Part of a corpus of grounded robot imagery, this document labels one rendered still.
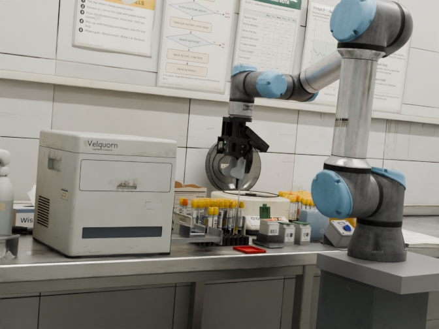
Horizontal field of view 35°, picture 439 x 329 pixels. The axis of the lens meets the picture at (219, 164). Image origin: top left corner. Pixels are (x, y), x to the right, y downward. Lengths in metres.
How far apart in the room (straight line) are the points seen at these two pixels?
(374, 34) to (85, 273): 0.88
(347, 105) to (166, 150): 0.47
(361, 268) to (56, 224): 0.76
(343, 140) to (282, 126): 1.15
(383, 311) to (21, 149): 1.23
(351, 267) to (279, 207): 0.68
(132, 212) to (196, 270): 0.24
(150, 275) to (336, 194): 0.52
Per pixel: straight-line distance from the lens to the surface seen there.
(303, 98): 2.05
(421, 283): 1.69
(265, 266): 1.97
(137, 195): 1.76
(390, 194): 1.78
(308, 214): 2.23
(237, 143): 2.01
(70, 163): 1.71
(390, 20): 1.71
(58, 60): 2.35
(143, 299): 2.58
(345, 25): 1.68
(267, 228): 2.07
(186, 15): 2.55
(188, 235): 1.88
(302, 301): 2.12
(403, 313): 1.82
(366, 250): 1.79
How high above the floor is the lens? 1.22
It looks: 3 degrees down
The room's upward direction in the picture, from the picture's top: 5 degrees clockwise
